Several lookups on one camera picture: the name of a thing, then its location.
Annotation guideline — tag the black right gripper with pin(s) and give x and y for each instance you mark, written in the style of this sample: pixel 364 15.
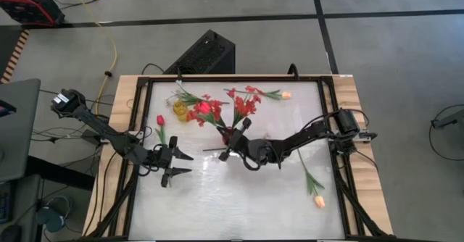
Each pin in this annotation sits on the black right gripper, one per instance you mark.
pixel 241 144

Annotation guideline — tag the peach artificial tulip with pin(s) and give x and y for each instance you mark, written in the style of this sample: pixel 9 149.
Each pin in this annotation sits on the peach artificial tulip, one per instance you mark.
pixel 286 95
pixel 319 201

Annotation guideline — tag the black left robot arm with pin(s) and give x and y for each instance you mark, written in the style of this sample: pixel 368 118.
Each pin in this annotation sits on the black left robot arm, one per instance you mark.
pixel 105 130

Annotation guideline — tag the grey floor stand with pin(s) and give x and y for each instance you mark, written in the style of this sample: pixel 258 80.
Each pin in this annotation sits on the grey floor stand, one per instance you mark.
pixel 451 120

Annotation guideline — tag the red artificial flower bunch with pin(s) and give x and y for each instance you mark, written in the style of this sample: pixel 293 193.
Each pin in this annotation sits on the red artificial flower bunch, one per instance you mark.
pixel 242 106
pixel 216 106

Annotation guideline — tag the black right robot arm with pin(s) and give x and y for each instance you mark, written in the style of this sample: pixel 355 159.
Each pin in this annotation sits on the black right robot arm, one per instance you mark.
pixel 308 135

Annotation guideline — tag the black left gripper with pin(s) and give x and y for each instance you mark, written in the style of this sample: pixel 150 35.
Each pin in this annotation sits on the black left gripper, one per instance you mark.
pixel 164 158

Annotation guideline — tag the red tool case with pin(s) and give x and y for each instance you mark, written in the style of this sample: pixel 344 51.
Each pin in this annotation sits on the red tool case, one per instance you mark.
pixel 21 6

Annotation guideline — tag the red glass vase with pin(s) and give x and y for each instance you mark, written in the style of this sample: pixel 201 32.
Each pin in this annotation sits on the red glass vase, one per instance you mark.
pixel 224 136

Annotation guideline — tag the yellow glass vase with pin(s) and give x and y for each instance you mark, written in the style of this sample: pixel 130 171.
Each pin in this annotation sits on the yellow glass vase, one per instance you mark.
pixel 180 109

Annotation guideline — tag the grey desk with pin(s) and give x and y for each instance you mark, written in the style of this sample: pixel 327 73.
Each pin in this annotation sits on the grey desk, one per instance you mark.
pixel 20 133

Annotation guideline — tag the black computer tower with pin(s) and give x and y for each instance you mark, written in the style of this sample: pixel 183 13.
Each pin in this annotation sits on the black computer tower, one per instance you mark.
pixel 206 53

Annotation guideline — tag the teal round stool base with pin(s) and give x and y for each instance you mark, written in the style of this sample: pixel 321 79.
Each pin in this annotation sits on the teal round stool base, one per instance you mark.
pixel 52 216

